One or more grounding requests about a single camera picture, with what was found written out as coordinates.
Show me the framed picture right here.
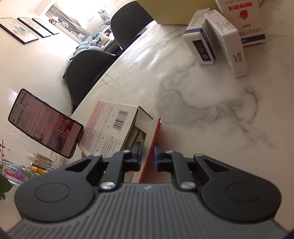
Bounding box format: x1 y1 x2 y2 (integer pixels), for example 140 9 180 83
32 17 60 35

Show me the black chair far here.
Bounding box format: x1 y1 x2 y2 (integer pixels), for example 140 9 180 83
111 1 153 50

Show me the clear Ganten water bottle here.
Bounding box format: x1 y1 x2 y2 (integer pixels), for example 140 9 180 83
1 162 28 184

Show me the cardboard storage box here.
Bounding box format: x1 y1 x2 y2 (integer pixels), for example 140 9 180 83
137 0 265 26

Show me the grey sofa with cushions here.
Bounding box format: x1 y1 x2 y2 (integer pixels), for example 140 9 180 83
73 32 115 54

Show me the framed picture middle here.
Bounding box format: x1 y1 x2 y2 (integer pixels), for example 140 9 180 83
17 17 52 38

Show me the black smartphone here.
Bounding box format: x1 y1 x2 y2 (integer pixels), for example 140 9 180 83
8 89 84 159

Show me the white strawberry medicine box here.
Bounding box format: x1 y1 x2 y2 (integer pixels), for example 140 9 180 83
216 0 266 46

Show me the black chair near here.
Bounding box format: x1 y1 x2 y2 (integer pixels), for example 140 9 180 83
63 49 118 112

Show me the white red Hynaut box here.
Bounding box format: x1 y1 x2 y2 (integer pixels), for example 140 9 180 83
78 101 162 183

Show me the framed picture left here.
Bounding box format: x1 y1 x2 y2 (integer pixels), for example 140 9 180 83
0 17 39 45

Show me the framed picture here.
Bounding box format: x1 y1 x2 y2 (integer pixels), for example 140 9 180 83
0 17 39 45
32 17 60 35
17 17 52 38

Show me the small white blue medicine box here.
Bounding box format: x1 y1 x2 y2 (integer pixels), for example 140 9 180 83
183 8 218 65

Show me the black chair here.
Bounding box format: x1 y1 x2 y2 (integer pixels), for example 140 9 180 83
63 49 118 112
111 1 153 50

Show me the white yellow medicine box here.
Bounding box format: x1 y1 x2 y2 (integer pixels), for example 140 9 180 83
204 10 248 78

